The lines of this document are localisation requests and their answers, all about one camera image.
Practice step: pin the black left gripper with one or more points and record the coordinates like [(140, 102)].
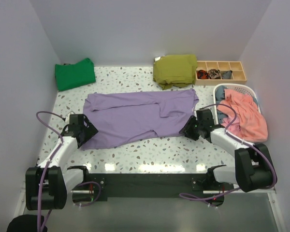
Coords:
[(91, 131)]

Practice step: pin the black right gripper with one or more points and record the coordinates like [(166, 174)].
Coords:
[(187, 128)]

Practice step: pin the purple t-shirt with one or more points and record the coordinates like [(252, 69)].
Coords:
[(123, 118)]

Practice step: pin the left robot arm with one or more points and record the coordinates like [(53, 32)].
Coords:
[(48, 183)]

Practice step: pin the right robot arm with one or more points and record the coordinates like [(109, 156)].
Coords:
[(253, 168)]

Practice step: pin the orange black cloth roll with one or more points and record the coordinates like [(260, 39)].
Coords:
[(202, 75)]

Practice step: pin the folded olive green t-shirt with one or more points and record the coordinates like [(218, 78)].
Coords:
[(175, 71)]

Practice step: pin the patterned brown cloth roll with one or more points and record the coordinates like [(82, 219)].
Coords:
[(214, 74)]

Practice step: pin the pink t-shirt in basket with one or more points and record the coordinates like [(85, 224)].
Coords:
[(246, 113)]

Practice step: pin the dark grey cloth roll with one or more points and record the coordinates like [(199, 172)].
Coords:
[(226, 75)]

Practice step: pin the white laundry basket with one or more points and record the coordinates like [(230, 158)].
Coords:
[(232, 89)]

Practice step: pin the wooden compartment box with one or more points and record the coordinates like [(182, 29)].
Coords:
[(238, 75)]

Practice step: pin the black cloth at corner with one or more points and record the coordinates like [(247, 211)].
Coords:
[(23, 223)]

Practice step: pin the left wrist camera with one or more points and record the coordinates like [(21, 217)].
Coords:
[(68, 115)]

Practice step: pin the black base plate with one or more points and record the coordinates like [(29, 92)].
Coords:
[(105, 186)]

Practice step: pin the aluminium rail frame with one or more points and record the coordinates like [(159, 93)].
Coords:
[(47, 186)]

